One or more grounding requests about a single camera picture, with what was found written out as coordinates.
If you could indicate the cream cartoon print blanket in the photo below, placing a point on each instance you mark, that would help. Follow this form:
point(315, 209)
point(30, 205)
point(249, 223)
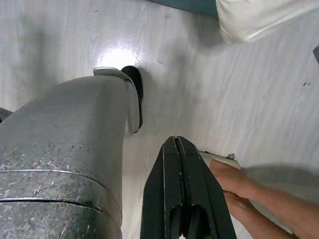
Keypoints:
point(249, 20)

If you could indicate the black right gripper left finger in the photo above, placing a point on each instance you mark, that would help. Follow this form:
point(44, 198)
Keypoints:
point(159, 194)

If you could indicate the teal bed frame base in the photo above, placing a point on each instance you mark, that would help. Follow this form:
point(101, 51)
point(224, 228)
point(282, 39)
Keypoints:
point(194, 6)

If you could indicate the person's bare leg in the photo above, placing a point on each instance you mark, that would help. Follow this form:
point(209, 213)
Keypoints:
point(269, 201)

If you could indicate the silver robot leg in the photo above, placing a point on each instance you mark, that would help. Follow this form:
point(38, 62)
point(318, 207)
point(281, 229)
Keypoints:
point(62, 149)

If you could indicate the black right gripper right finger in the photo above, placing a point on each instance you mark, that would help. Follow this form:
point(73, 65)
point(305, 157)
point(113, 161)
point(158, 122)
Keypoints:
point(202, 186)

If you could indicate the white slipper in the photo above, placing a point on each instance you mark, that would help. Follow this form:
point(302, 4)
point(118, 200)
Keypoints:
point(219, 158)

